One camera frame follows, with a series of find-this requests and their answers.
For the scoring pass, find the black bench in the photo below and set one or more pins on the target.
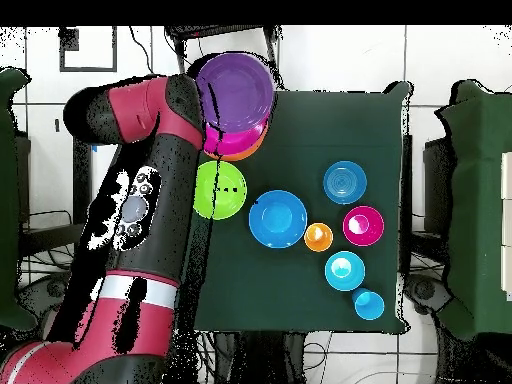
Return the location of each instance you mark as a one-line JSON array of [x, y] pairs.
[[48, 238], [438, 180]]

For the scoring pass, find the blue cup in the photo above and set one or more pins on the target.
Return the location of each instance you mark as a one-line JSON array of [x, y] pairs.
[[370, 306]]

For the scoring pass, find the green bowl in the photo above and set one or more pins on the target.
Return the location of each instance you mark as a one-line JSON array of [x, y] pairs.
[[228, 200]]

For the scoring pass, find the large pink bowl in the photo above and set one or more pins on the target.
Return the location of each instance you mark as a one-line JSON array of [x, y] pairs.
[[236, 142]]

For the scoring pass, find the orange cup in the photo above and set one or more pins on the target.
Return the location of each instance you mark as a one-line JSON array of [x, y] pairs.
[[318, 240]]

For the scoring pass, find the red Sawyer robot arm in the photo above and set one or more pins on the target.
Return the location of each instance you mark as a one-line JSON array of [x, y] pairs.
[[160, 240]]

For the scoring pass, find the dark green tablecloth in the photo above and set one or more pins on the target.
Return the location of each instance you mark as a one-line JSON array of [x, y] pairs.
[[320, 120]]

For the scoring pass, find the small ribbed cyan bowl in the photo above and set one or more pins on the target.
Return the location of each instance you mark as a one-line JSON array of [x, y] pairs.
[[348, 276]]

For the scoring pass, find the translucent blue bowl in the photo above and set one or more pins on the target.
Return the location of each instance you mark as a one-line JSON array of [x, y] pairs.
[[344, 182]]

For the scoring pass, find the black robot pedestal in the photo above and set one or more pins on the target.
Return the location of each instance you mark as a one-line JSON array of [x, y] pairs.
[[272, 360]]

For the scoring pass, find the large orange bowl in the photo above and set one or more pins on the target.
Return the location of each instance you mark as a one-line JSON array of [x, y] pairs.
[[250, 154]]

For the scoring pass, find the purple bowl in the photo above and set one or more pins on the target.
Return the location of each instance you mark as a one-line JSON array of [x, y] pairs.
[[240, 92]]

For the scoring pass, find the black stool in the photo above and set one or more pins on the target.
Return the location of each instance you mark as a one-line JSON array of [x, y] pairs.
[[220, 31]]

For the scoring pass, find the small crimson bowl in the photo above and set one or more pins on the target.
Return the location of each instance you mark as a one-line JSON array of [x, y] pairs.
[[370, 232]]

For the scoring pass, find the black square frame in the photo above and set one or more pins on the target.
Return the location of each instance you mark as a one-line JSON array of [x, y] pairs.
[[88, 69]]

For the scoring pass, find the white drawer unit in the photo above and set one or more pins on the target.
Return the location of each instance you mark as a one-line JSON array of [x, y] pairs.
[[507, 180]]

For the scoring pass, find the green clothed side table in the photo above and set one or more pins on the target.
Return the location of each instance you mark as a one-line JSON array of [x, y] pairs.
[[8, 200], [480, 200]]

